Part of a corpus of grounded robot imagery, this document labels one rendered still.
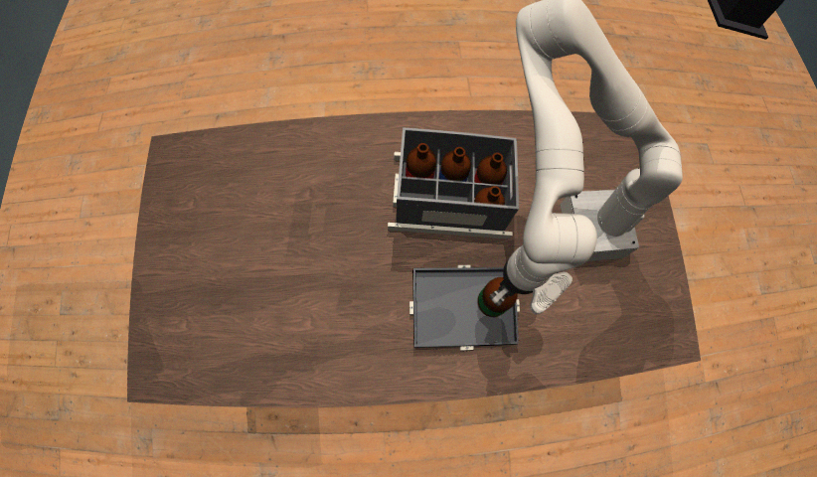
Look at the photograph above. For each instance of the cream flat bar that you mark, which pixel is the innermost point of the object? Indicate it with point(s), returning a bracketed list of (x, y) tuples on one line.
[(443, 231)]

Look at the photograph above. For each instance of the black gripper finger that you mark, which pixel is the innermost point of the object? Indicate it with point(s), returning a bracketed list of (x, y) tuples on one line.
[(500, 294)]

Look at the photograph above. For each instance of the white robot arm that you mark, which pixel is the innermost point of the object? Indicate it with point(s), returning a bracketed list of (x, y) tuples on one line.
[(551, 29)]

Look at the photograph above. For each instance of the dark grey divided crate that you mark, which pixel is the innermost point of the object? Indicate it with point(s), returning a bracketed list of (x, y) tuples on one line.
[(442, 213)]

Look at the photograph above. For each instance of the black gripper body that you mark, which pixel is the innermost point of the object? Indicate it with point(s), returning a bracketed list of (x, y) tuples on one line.
[(509, 285)]

